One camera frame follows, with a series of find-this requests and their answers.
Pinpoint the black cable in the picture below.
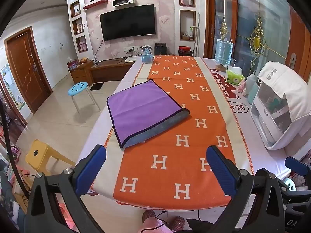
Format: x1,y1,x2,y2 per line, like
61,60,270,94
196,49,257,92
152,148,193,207
0,99,31,199

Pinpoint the colourful wall poster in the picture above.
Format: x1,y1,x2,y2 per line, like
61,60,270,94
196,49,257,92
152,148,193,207
0,63,26,111

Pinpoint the teal plastic bottle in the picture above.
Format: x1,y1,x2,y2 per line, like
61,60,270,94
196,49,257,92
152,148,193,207
246,82,260,105

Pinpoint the blue round stool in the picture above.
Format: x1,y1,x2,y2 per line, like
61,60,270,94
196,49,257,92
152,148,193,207
68,82,102,114

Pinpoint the yellow plastic stool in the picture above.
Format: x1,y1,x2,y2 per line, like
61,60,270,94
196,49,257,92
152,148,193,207
25,139,76,176

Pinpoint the low wooden television stand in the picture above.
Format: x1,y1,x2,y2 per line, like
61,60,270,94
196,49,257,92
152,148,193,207
90,59,137,83

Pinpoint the brown wooden door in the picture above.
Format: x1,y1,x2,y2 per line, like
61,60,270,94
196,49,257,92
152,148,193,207
4,26,53,115

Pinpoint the white box wall shelf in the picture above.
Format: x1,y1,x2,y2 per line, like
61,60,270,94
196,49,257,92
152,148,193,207
112,0,135,7

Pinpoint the red wall shelf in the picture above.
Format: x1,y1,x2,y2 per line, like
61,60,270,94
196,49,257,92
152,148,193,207
83,0,109,10

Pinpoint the green tissue pack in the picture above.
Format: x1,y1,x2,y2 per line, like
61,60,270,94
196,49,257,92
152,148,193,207
226,66,245,85

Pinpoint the blue water jug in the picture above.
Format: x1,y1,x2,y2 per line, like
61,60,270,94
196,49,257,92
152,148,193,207
214,39,234,66

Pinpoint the orange printed blanket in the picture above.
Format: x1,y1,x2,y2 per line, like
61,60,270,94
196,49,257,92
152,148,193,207
113,55,255,206

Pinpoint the white plastic bottle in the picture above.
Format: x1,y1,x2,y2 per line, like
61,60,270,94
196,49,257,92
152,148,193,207
245,70,260,98

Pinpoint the blue snow globe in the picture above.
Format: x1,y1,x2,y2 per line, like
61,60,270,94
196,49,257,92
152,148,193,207
141,45,154,64

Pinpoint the mop pole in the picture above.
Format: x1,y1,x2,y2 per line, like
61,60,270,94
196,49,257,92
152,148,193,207
193,12,201,57

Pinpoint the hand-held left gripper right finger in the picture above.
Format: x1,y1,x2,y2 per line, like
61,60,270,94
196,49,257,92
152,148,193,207
206,145,287,233

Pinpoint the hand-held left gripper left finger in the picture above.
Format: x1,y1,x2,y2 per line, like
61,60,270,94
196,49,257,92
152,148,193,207
25,145,107,233

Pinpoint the glass sliding door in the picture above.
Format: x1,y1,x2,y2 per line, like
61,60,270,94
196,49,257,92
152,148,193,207
204,0,311,83

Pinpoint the purple towel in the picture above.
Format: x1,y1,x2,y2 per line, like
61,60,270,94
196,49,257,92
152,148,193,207
106,79,185,148

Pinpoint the pink fuzzy slipper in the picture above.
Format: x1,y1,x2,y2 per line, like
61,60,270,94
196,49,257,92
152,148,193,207
142,210,185,233

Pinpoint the small wooden cabinet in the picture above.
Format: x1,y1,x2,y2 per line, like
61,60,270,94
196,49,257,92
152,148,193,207
68,60,96,84

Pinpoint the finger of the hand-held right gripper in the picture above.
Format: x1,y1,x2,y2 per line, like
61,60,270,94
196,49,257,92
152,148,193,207
285,156,308,176

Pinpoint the black wall television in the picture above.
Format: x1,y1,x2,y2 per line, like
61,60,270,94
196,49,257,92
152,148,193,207
100,4,156,42

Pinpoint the black air fryer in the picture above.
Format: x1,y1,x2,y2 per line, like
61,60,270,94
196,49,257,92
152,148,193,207
155,43,167,56

